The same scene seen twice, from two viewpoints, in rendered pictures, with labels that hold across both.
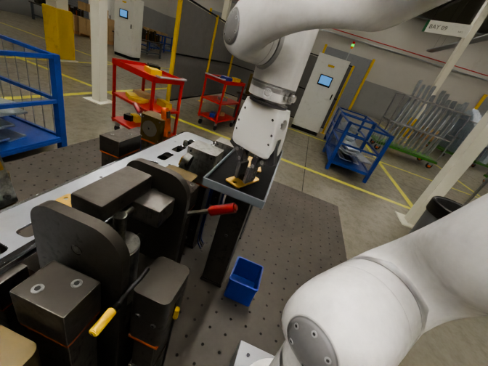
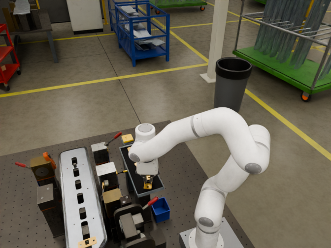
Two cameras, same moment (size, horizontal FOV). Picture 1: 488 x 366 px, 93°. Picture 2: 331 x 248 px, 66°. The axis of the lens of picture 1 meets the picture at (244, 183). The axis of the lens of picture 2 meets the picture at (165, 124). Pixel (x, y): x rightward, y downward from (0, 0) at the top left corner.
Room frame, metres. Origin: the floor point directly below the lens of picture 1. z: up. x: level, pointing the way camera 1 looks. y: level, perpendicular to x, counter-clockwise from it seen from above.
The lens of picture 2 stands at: (-0.33, 0.33, 2.15)
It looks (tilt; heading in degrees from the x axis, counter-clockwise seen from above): 36 degrees down; 332
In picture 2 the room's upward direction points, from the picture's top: straight up
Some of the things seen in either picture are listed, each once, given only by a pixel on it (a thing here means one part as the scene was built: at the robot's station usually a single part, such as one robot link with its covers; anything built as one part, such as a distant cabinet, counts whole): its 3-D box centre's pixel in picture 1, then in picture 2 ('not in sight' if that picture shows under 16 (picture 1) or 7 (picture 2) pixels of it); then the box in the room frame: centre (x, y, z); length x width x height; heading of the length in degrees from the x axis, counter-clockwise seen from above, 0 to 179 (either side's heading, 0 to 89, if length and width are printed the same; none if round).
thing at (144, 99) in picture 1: (147, 105); not in sight; (2.92, 1.51, 0.49); 0.81 x 0.46 x 0.98; 66
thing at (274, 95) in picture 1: (272, 93); not in sight; (0.46, 0.00, 1.36); 0.09 x 0.08 x 0.03; 59
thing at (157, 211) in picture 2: (243, 280); (160, 209); (0.56, -0.11, 0.74); 0.11 x 0.10 x 0.09; 174
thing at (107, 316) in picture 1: (124, 296); not in sight; (0.18, 0.10, 1.09); 0.10 x 0.01 x 0.01; 174
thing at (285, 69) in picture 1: (285, 43); (145, 140); (0.46, 0.01, 1.44); 0.09 x 0.08 x 0.13; 132
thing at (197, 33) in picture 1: (208, 62); not in sight; (6.40, 1.82, 1.00); 3.44 x 0.14 x 2.00; 172
